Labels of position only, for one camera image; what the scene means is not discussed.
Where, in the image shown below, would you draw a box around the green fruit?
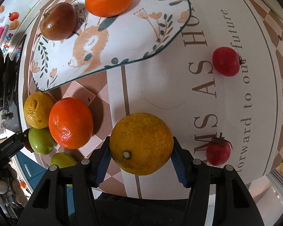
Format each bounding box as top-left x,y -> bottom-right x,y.
28,128 -> 55,155
49,152 -> 77,168

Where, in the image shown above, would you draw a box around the red cherry tomato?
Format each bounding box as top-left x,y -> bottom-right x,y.
212,47 -> 241,77
206,133 -> 233,166

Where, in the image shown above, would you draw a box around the small yellow lemon fruit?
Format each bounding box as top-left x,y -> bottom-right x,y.
23,92 -> 55,129

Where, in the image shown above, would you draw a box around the large yellow orange fruit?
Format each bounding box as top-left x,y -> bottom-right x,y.
109,113 -> 174,176

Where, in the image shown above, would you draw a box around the black gas stove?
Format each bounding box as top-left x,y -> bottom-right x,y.
0,35 -> 26,133

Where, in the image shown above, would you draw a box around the checkered printed counter mat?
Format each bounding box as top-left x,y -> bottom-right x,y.
22,0 -> 283,200

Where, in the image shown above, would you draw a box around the dark brown round fruit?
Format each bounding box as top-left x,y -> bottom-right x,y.
40,2 -> 78,41

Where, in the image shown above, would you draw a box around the floral oval ceramic plate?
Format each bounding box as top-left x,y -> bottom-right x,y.
31,0 -> 192,92

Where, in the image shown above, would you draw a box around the colourful wall stickers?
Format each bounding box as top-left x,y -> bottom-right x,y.
0,5 -> 21,55

